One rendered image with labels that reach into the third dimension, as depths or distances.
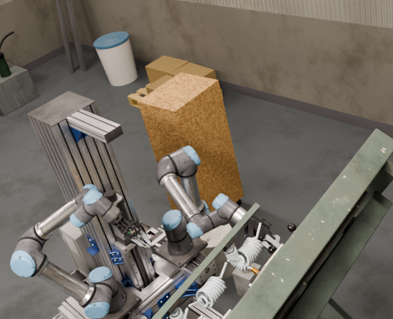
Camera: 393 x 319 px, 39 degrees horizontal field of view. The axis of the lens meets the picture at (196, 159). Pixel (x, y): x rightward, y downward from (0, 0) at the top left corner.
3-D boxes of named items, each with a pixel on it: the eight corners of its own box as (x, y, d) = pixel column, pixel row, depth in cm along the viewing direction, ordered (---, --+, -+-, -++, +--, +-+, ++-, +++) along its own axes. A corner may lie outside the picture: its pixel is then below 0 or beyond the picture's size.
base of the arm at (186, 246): (162, 249, 315) (157, 236, 309) (181, 233, 322) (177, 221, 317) (180, 259, 304) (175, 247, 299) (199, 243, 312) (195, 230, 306)
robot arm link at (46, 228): (37, 242, 273) (106, 192, 254) (31, 258, 264) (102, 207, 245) (19, 229, 268) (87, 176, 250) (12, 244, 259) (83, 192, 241)
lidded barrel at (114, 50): (148, 74, 777) (136, 33, 743) (120, 90, 753) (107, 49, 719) (126, 68, 812) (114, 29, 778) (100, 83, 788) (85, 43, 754)
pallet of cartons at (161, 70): (225, 96, 671) (219, 68, 650) (181, 126, 636) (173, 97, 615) (169, 80, 745) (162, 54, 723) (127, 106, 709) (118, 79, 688)
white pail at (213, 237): (223, 247, 456) (211, 204, 431) (249, 262, 436) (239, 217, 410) (195, 271, 441) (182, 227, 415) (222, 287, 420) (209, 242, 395)
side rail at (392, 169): (300, 289, 293) (283, 276, 296) (400, 168, 208) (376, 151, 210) (295, 297, 290) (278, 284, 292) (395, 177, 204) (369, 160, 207)
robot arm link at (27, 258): (118, 290, 275) (26, 232, 255) (113, 314, 263) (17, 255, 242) (102, 302, 280) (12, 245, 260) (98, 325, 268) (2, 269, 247)
